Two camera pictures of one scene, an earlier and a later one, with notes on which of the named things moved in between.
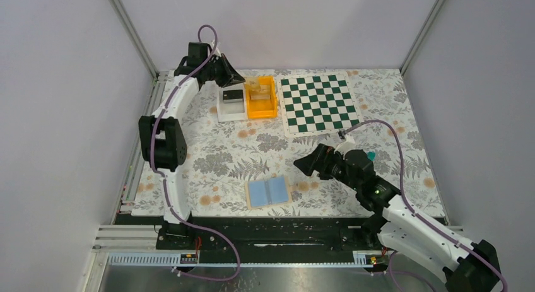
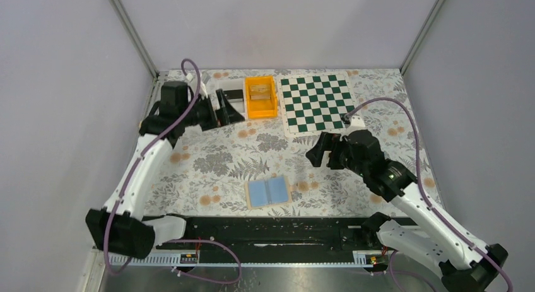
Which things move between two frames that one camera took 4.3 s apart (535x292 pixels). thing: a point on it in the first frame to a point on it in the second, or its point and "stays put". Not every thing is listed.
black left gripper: [221, 69] to [212, 113]
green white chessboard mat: [318, 103] stays put
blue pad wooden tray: [274, 190] stays put
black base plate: [265, 234] stays put
